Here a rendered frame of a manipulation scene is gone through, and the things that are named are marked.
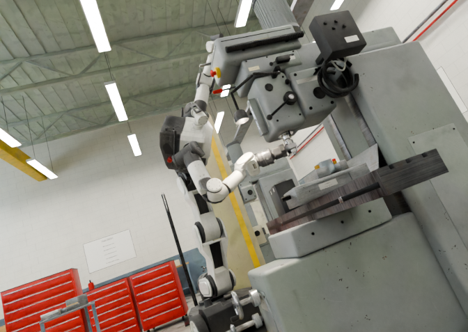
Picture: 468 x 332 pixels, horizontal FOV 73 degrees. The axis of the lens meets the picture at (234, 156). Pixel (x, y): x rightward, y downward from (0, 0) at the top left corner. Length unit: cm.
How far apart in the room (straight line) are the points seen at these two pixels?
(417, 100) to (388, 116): 21
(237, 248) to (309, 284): 190
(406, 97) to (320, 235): 85
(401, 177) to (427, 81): 102
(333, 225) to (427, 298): 50
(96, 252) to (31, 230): 201
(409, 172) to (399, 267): 66
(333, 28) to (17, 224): 1084
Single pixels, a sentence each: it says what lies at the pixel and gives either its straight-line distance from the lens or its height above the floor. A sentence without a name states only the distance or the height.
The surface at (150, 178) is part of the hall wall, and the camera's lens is 1090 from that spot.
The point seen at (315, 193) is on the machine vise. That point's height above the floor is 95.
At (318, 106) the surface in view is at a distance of 171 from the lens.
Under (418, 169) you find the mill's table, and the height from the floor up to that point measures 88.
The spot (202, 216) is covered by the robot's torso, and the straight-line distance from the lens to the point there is 202.
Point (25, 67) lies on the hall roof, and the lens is 895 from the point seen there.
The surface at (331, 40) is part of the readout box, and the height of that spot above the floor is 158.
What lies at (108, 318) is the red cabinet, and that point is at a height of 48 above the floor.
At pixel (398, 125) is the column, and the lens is 175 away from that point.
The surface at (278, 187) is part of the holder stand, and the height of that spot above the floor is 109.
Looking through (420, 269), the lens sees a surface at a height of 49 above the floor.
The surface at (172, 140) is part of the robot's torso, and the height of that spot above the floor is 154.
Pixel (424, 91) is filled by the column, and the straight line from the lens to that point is 195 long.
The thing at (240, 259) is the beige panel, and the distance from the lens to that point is 326.
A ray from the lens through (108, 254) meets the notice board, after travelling 1069.
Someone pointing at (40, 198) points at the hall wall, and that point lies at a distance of 1150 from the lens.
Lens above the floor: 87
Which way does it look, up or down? 15 degrees up
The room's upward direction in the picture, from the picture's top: 21 degrees counter-clockwise
